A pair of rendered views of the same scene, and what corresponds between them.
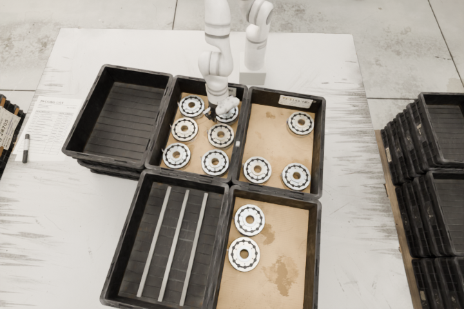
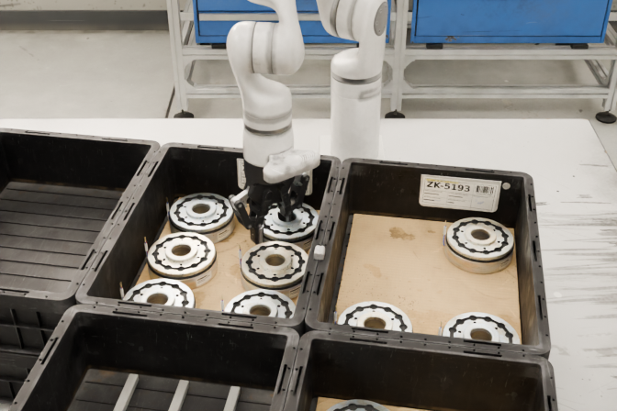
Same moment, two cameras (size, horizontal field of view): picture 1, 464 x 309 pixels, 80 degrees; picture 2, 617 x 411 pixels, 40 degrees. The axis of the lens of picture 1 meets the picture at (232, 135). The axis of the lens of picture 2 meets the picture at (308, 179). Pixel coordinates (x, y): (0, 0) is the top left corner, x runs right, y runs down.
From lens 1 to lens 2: 53 cm
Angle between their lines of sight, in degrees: 30
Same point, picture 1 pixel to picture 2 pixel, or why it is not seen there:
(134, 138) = (46, 283)
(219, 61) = (273, 32)
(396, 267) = not seen: outside the picture
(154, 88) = (107, 192)
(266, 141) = (394, 283)
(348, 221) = not seen: outside the picture
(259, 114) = (373, 232)
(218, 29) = not seen: outside the picture
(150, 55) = not seen: hidden behind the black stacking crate
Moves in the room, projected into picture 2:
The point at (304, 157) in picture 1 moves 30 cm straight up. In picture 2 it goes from (498, 312) to (529, 131)
